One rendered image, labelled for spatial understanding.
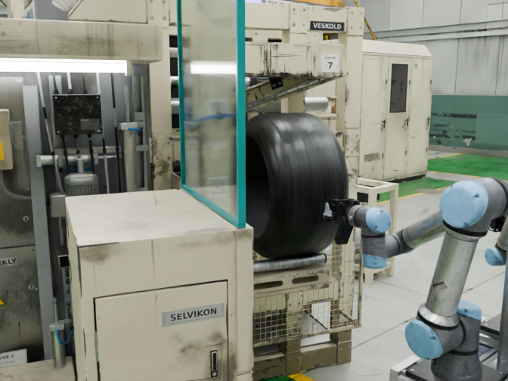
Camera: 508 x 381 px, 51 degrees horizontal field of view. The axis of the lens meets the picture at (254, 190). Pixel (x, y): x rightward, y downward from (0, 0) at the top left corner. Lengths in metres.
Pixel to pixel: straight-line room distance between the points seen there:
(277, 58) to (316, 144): 0.52
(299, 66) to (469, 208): 1.22
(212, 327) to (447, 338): 0.69
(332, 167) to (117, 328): 1.07
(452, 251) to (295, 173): 0.67
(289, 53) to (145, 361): 1.54
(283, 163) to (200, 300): 0.82
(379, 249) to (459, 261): 0.30
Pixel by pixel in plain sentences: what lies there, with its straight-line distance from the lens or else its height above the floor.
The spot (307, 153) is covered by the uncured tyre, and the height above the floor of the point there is 1.35.
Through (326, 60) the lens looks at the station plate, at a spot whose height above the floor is 1.71.
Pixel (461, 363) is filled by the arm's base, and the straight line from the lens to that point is 1.79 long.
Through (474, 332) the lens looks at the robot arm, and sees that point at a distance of 1.77.
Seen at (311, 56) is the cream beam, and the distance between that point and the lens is 2.46.
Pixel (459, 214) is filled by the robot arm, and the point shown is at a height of 1.27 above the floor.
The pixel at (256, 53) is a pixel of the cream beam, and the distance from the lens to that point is 2.34.
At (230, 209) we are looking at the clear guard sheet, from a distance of 1.32.
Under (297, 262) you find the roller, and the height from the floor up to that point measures 0.90.
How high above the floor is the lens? 1.59
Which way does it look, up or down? 11 degrees down
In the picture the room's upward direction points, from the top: straight up
